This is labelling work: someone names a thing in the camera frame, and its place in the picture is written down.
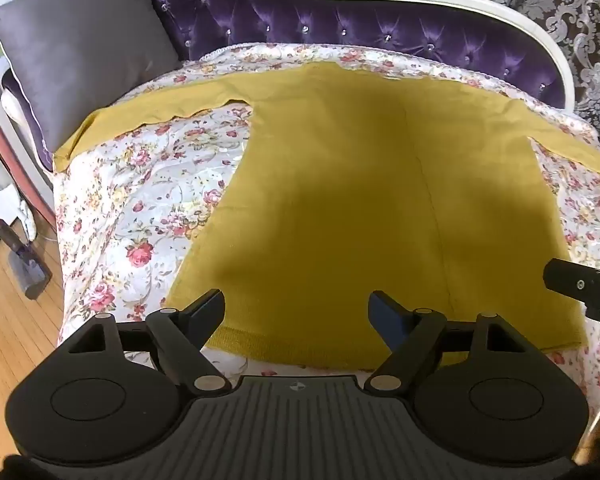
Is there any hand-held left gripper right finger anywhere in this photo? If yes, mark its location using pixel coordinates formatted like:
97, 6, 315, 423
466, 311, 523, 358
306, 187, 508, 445
364, 290, 533, 395

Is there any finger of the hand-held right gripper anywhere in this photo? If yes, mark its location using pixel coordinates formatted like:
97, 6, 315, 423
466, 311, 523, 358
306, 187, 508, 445
542, 258, 600, 322

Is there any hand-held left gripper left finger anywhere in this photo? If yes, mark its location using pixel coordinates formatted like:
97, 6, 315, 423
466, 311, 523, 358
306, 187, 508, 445
55, 288, 232, 395

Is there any mustard yellow sweater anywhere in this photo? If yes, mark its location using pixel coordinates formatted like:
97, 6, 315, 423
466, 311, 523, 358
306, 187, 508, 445
54, 62, 600, 372

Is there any floral printed blanket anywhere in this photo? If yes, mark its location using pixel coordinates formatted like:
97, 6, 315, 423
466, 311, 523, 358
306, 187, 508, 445
54, 42, 600, 441

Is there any red stick vacuum cleaner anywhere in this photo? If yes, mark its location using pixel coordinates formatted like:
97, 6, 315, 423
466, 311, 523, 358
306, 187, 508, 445
0, 110, 53, 301

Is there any grey pillow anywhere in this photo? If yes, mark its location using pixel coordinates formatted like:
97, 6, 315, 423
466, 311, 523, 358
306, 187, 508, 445
0, 0, 181, 153

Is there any purple tufted headboard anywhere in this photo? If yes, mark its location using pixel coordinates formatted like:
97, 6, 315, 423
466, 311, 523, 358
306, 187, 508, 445
0, 0, 577, 226

